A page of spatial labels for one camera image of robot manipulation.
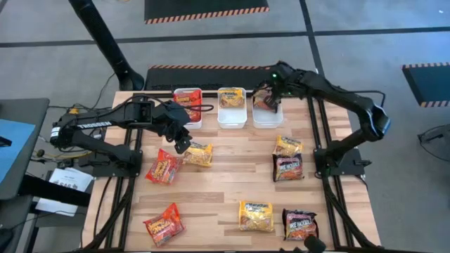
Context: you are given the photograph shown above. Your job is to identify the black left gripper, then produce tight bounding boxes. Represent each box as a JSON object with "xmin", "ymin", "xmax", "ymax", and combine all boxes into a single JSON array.
[{"xmin": 151, "ymin": 100, "xmax": 193, "ymax": 155}]

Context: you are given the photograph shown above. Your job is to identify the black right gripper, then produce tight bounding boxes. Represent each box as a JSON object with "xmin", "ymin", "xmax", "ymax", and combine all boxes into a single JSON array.
[{"xmin": 263, "ymin": 77, "xmax": 293, "ymax": 114}]

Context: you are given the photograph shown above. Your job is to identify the black Maruchan noodle packet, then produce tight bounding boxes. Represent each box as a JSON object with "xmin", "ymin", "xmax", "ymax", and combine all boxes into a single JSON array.
[
  {"xmin": 252, "ymin": 85, "xmax": 282, "ymax": 114},
  {"xmin": 281, "ymin": 208, "xmax": 320, "ymax": 242},
  {"xmin": 272, "ymin": 153, "xmax": 304, "ymax": 183}
]

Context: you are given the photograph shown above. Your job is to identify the yellow Maruchan ramen packet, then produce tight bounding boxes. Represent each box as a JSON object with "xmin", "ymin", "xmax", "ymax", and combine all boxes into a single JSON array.
[
  {"xmin": 238, "ymin": 200, "xmax": 275, "ymax": 233},
  {"xmin": 182, "ymin": 141, "xmax": 214, "ymax": 168},
  {"xmin": 218, "ymin": 87, "xmax": 246, "ymax": 109},
  {"xmin": 272, "ymin": 135, "xmax": 304, "ymax": 158}
]

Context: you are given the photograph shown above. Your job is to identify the orange Saucy Noods noodle packet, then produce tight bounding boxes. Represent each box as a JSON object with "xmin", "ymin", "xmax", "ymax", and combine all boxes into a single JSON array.
[
  {"xmin": 143, "ymin": 202, "xmax": 186, "ymax": 248},
  {"xmin": 174, "ymin": 89, "xmax": 203, "ymax": 108},
  {"xmin": 144, "ymin": 148, "xmax": 184, "ymax": 186},
  {"xmin": 186, "ymin": 104, "xmax": 203, "ymax": 123}
]

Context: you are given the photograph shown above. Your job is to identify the white plastic bin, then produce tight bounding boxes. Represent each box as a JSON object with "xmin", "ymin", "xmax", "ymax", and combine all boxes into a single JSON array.
[
  {"xmin": 250, "ymin": 89, "xmax": 285, "ymax": 130},
  {"xmin": 216, "ymin": 86, "xmax": 248, "ymax": 130},
  {"xmin": 172, "ymin": 87, "xmax": 204, "ymax": 130}
]

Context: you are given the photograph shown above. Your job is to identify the black hazard-striped floor mat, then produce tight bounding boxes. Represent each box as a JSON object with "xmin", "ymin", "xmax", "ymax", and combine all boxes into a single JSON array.
[
  {"xmin": 401, "ymin": 62, "xmax": 450, "ymax": 108},
  {"xmin": 145, "ymin": 64, "xmax": 281, "ymax": 92},
  {"xmin": 143, "ymin": 0, "xmax": 271, "ymax": 25}
]

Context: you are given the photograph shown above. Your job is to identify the white printed paper sheet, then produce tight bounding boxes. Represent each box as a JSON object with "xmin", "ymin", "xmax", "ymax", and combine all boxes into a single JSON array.
[{"xmin": 34, "ymin": 167, "xmax": 95, "ymax": 216}]

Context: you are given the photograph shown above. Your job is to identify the black cylindrical stand pole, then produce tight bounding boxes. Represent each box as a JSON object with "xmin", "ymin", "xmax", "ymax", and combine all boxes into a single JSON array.
[{"xmin": 67, "ymin": 0, "xmax": 146, "ymax": 92}]

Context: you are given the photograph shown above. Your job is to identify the black desk beam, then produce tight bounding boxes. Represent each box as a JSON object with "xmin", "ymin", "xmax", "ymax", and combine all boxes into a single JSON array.
[{"xmin": 17, "ymin": 174, "xmax": 93, "ymax": 208}]

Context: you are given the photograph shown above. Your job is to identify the grey side desk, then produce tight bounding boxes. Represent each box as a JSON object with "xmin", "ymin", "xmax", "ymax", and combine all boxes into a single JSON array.
[{"xmin": 0, "ymin": 98, "xmax": 51, "ymax": 201}]

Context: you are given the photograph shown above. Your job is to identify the blue sheet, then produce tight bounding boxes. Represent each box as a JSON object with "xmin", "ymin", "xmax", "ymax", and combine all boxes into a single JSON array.
[{"xmin": 0, "ymin": 118, "xmax": 37, "ymax": 184}]

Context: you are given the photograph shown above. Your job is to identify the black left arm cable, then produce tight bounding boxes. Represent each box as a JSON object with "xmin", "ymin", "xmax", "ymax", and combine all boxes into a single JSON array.
[{"xmin": 131, "ymin": 93, "xmax": 214, "ymax": 114}]

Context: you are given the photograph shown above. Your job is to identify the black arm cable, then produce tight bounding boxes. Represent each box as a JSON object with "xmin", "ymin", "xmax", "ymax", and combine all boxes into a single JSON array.
[
  {"xmin": 342, "ymin": 89, "xmax": 387, "ymax": 108},
  {"xmin": 131, "ymin": 93, "xmax": 214, "ymax": 114}
]

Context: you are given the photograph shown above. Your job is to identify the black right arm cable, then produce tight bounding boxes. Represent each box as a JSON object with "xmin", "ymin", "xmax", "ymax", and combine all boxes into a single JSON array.
[{"xmin": 342, "ymin": 89, "xmax": 387, "ymax": 108}]

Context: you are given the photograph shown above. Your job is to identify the yellow floor cable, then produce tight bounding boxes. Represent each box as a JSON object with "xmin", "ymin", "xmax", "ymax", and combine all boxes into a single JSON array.
[{"xmin": 41, "ymin": 150, "xmax": 94, "ymax": 160}]

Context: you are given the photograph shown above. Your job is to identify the black table-level camera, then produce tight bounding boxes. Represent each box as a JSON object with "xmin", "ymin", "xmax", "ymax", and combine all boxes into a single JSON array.
[{"xmin": 303, "ymin": 235, "xmax": 327, "ymax": 253}]

